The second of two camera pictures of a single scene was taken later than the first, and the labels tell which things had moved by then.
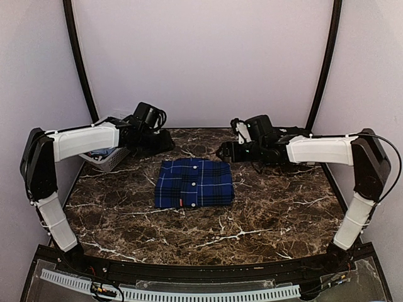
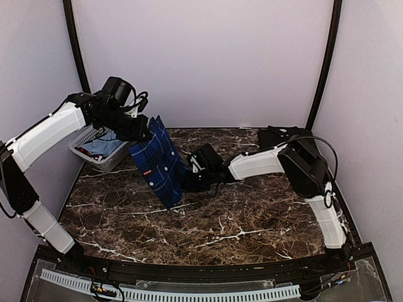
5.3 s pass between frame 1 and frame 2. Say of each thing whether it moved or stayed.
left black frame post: stayed
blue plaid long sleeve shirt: moved
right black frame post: stayed
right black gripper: moved
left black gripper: moved
